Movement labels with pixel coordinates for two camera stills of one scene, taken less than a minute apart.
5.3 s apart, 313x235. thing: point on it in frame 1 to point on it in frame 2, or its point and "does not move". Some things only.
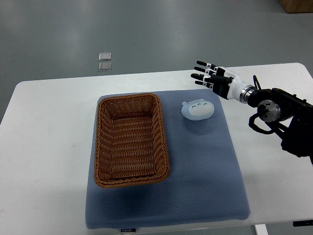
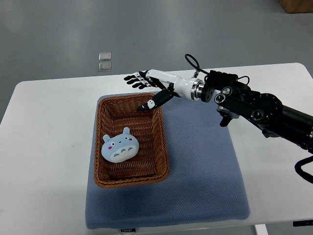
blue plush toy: x=197 y=109 to x=120 y=148
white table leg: x=261 y=229 does not move
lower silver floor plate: x=103 y=66 does not move
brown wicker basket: x=131 y=147 does not move
